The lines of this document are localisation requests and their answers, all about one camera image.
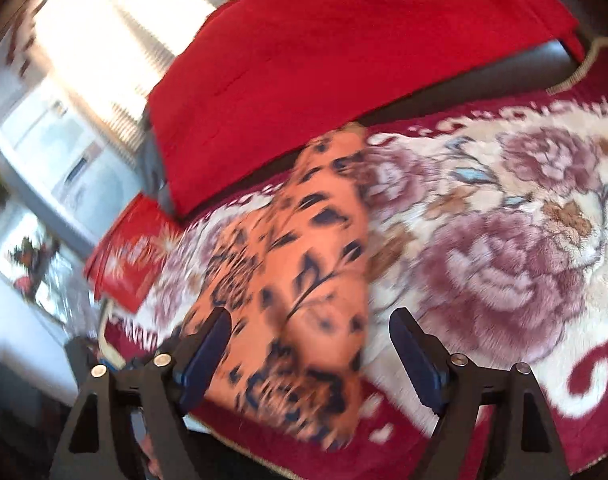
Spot orange floral garment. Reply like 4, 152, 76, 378
182, 124, 368, 449

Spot red egg roll box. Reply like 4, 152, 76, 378
84, 193, 182, 313

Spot white cabinet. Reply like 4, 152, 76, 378
0, 78, 140, 254

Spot dark leather sofa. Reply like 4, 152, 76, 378
136, 40, 579, 214

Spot dotted beige curtain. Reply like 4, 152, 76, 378
6, 0, 231, 160

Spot red cloth on sofa back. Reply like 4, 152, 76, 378
138, 0, 584, 216

